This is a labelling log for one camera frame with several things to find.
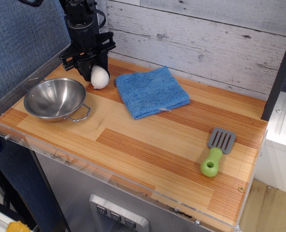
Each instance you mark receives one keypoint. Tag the grey spatula green handle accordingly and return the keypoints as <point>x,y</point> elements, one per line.
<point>221,142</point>

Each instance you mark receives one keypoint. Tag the white ridged side cabinet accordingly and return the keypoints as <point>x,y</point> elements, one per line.
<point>271,163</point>

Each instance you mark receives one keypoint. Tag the dark grey right post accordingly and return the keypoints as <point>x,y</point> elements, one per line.
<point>275,91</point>

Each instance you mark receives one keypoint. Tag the clear acrylic front guard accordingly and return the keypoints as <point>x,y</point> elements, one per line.
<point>70,181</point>

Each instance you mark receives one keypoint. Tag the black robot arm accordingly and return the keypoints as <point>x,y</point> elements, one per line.
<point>79,11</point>

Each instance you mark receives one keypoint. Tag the stainless steel bowl with handles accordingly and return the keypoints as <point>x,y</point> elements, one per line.
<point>57,99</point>

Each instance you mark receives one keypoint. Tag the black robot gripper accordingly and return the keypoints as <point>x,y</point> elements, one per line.
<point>88,47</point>

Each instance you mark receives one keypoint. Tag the blue folded cloth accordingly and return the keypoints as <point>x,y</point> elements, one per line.
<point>148,93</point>

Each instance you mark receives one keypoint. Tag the silver dispenser button panel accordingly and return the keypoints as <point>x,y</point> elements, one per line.
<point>119,214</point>

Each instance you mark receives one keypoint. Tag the white plush egg black band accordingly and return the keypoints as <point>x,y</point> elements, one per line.
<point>99,77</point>

